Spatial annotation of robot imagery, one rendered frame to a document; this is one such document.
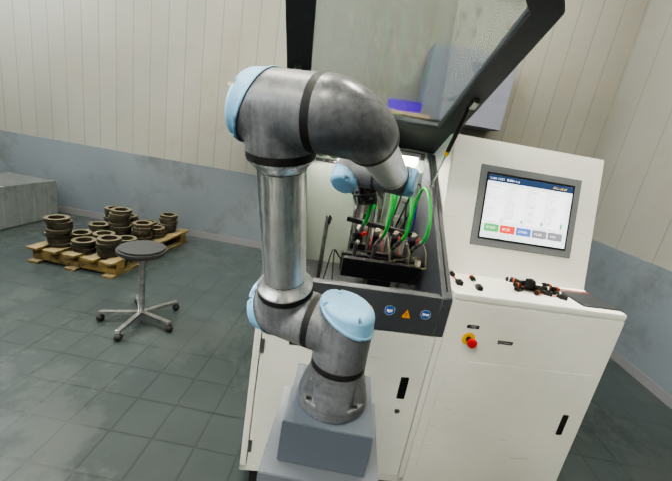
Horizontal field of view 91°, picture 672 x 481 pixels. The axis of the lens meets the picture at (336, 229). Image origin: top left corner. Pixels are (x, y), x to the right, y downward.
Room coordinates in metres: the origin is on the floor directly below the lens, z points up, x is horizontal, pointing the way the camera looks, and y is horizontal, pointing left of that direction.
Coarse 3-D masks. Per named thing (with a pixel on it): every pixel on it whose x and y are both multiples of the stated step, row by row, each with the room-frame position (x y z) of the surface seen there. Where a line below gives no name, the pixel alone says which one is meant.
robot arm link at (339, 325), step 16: (320, 304) 0.60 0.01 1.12; (336, 304) 0.59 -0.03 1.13; (352, 304) 0.61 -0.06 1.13; (368, 304) 0.63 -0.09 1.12; (304, 320) 0.59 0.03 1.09; (320, 320) 0.58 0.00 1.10; (336, 320) 0.56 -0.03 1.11; (352, 320) 0.56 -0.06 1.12; (368, 320) 0.58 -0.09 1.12; (304, 336) 0.58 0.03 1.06; (320, 336) 0.57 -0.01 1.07; (336, 336) 0.56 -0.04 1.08; (352, 336) 0.56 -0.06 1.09; (368, 336) 0.58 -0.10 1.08; (320, 352) 0.57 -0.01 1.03; (336, 352) 0.56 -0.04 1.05; (352, 352) 0.56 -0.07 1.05; (368, 352) 0.60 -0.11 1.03; (320, 368) 0.57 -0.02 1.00; (336, 368) 0.56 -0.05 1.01; (352, 368) 0.56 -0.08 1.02
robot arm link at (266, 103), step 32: (256, 96) 0.49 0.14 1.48; (288, 96) 0.47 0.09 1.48; (256, 128) 0.49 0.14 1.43; (288, 128) 0.48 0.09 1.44; (256, 160) 0.51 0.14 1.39; (288, 160) 0.51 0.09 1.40; (288, 192) 0.54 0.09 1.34; (288, 224) 0.55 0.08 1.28; (288, 256) 0.57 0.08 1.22; (256, 288) 0.64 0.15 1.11; (288, 288) 0.59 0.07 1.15; (256, 320) 0.61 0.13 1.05; (288, 320) 0.59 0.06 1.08
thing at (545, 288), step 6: (516, 282) 1.25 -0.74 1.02; (522, 282) 1.28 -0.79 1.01; (528, 282) 1.27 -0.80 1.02; (534, 282) 1.27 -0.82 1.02; (516, 288) 1.25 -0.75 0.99; (522, 288) 1.26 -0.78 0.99; (528, 288) 1.25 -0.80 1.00; (534, 288) 1.27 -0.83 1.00; (540, 288) 1.26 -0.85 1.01; (546, 288) 1.28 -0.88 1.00; (552, 288) 1.28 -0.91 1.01; (558, 288) 1.28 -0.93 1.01; (546, 294) 1.26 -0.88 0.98; (552, 294) 1.25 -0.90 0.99; (558, 294) 1.26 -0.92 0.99; (564, 294) 1.25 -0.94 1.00
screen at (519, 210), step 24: (504, 168) 1.48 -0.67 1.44; (480, 192) 1.44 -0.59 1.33; (504, 192) 1.46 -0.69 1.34; (528, 192) 1.47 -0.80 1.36; (552, 192) 1.49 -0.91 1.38; (576, 192) 1.50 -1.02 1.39; (480, 216) 1.42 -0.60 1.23; (504, 216) 1.43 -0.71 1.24; (528, 216) 1.45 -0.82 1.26; (552, 216) 1.46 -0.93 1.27; (576, 216) 1.48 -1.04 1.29; (480, 240) 1.40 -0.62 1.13; (504, 240) 1.41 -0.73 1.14; (528, 240) 1.43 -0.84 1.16; (552, 240) 1.44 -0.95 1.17
